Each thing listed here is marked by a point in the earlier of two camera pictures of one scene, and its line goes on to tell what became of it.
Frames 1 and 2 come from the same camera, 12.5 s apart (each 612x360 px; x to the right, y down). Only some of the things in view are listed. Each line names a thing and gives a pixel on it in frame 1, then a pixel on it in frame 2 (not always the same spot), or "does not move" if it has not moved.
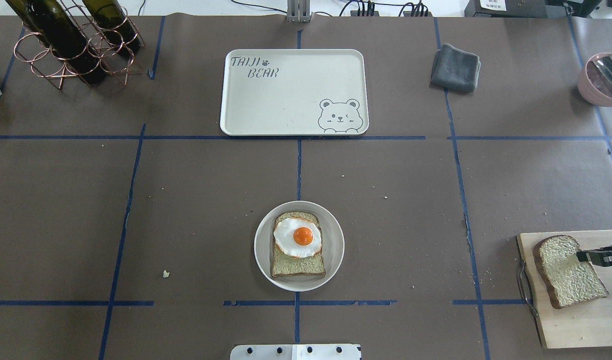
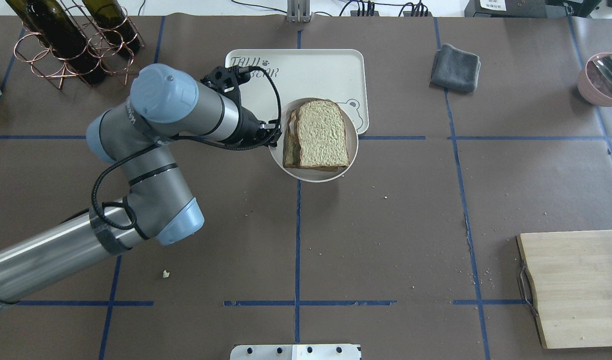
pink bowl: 591,93 does not move
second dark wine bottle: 110,17 does not move
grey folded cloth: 455,69 does not move
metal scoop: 608,72 does not move
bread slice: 284,264 to 291,156
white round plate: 333,246 to 276,153
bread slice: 568,280 to 321,129
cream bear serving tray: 294,92 does not move
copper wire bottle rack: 81,41 does not move
